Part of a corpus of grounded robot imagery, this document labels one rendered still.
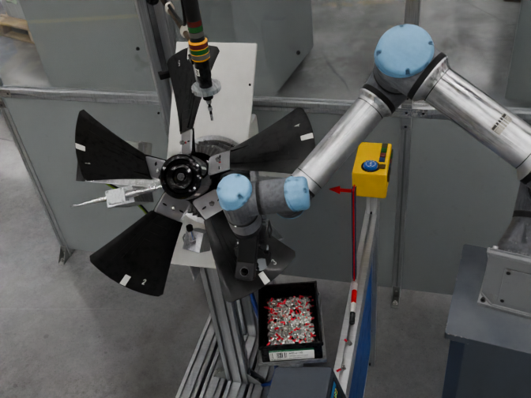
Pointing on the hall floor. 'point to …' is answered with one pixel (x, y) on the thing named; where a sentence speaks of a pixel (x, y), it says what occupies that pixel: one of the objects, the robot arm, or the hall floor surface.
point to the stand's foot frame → (209, 362)
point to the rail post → (374, 300)
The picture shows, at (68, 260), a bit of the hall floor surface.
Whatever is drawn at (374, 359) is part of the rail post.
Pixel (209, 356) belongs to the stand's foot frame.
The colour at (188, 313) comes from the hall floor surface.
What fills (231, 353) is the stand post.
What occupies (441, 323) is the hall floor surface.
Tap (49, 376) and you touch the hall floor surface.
